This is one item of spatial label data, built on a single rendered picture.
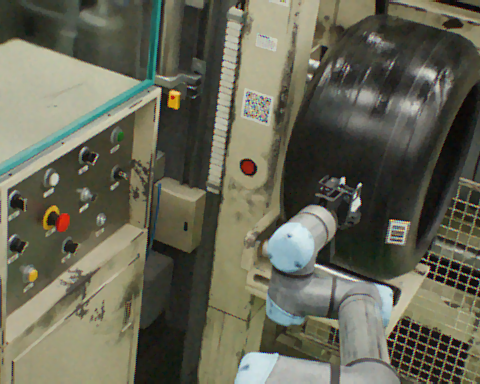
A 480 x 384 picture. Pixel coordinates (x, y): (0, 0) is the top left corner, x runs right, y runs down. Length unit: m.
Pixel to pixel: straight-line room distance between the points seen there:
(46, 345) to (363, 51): 0.91
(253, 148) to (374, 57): 0.42
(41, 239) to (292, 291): 0.58
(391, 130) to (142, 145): 0.60
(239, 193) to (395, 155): 0.54
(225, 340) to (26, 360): 0.71
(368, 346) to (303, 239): 0.24
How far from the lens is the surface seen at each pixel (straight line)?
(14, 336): 2.00
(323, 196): 1.78
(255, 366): 1.35
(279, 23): 2.15
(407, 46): 2.06
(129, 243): 2.28
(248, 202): 2.35
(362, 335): 1.54
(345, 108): 1.98
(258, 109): 2.24
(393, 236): 2.01
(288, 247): 1.65
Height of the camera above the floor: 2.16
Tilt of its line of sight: 30 degrees down
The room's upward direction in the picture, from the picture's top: 8 degrees clockwise
